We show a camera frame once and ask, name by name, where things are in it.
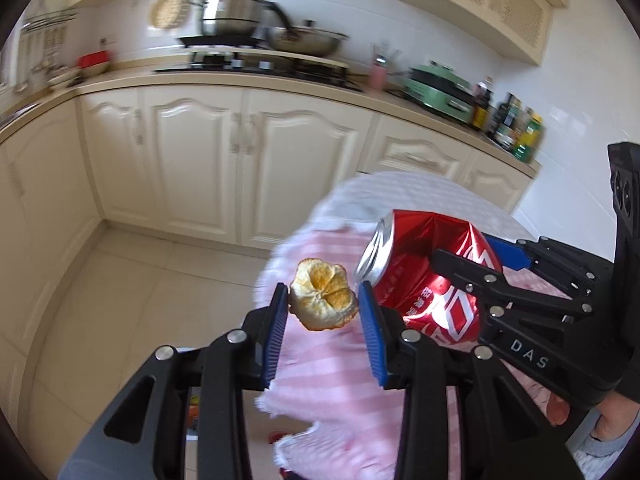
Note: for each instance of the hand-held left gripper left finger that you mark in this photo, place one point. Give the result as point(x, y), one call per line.
point(275, 335)

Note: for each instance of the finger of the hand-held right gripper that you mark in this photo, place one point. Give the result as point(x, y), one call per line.
point(465, 272)
point(510, 255)

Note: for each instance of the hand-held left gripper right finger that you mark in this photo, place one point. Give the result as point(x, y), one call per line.
point(372, 340)

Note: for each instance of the crushed red soda can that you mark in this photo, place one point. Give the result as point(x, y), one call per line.
point(410, 265)

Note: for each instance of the dried orange peel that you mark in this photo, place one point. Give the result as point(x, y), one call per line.
point(322, 292)

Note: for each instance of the person's right forearm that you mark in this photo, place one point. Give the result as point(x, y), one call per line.
point(600, 455)

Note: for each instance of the person's right hand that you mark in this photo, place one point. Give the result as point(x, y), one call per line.
point(617, 417)

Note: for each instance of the pink checked tablecloth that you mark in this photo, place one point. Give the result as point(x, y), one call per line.
point(325, 385)

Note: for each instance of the white lace cloth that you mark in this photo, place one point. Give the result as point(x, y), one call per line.
point(400, 190)

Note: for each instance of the green yellow bottle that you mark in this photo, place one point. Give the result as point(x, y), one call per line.
point(529, 140)

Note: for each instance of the dark glass bottle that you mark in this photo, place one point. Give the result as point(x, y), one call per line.
point(512, 127)
point(501, 120)

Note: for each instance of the green electric cooker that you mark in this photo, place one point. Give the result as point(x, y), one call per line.
point(440, 92)

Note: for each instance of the pink utensil holder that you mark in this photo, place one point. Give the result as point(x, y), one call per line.
point(378, 79)

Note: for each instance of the wide cream lattice cabinet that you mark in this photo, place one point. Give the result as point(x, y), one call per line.
point(490, 5)

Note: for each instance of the black gas stove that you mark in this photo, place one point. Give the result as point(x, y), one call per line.
point(250, 67)

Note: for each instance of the steel wok with lid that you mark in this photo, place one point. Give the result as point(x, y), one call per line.
point(310, 40)

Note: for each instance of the black cooker plate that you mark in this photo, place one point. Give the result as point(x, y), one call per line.
point(215, 41)

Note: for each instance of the red bowl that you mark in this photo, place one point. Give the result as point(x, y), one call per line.
point(94, 62)

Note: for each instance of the steel steamer pot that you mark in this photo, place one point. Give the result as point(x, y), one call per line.
point(232, 10)

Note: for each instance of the stack of white bowls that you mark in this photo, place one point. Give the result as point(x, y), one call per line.
point(64, 80)

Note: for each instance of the cream round steamer rack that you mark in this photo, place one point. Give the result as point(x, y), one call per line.
point(167, 12)

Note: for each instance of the hanging kitchen utensils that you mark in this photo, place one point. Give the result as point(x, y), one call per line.
point(37, 55)

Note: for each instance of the metal utensil rack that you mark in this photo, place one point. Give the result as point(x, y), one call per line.
point(50, 19)

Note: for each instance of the white wall outlet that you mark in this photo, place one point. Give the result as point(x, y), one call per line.
point(108, 40)

